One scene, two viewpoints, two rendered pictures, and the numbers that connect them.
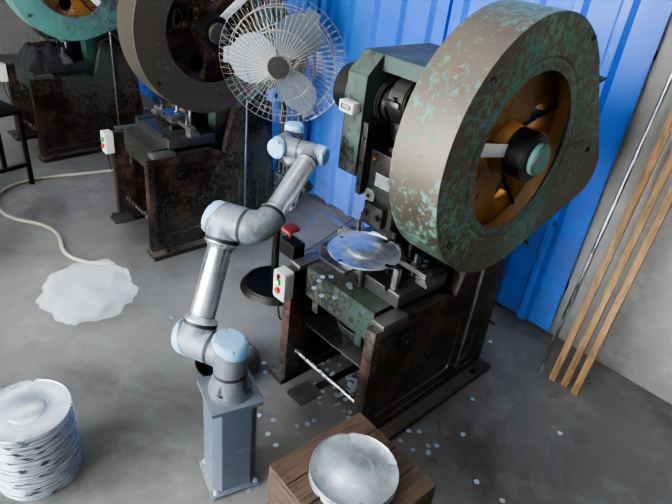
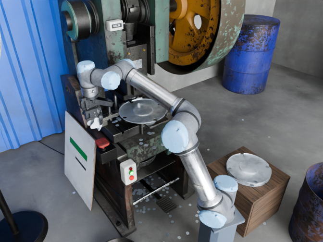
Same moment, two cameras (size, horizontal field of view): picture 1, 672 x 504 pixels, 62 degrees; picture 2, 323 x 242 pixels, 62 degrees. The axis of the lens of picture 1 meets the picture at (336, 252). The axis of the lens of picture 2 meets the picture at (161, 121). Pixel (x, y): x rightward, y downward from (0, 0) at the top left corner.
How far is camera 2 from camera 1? 2.04 m
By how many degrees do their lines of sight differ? 67
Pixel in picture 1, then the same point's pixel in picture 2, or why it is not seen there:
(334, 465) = (248, 174)
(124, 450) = not seen: outside the picture
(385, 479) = (250, 158)
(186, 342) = (227, 210)
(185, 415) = not seen: outside the picture
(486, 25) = not seen: outside the picture
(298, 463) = (248, 190)
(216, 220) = (191, 132)
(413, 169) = (232, 17)
